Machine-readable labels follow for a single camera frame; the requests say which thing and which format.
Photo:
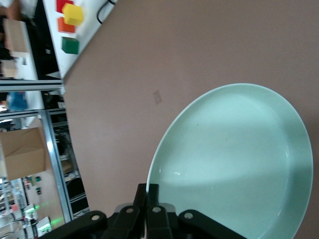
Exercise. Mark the person in white shirt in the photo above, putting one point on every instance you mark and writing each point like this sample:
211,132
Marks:
27,5

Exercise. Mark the aluminium frame post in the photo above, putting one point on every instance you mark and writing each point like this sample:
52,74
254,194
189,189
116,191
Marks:
56,161

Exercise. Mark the small cardboard box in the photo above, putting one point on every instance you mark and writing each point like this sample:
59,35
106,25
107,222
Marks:
10,69

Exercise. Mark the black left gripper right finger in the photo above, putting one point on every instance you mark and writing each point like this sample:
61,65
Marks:
157,221

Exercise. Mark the orange cube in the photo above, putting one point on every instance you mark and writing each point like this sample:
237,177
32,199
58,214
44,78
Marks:
65,28

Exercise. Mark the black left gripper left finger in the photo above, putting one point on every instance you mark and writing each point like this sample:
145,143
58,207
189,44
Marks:
128,221

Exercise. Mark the large cardboard box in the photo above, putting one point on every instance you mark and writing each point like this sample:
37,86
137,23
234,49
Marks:
22,154

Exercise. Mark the light green round plate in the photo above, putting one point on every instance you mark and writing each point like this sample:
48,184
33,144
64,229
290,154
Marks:
224,161

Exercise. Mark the yellow cube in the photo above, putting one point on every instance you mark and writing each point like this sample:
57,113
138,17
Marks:
73,12

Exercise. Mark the white side table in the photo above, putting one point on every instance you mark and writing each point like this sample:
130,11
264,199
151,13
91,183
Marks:
86,32

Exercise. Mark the aluminium frame beam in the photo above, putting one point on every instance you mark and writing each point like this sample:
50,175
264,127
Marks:
30,85

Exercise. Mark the green cube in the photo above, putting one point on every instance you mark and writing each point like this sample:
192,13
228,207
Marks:
70,46

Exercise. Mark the red cube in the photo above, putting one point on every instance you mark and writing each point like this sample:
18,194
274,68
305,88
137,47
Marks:
59,5

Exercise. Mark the medium cardboard box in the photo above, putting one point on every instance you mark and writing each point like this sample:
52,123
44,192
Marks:
16,35

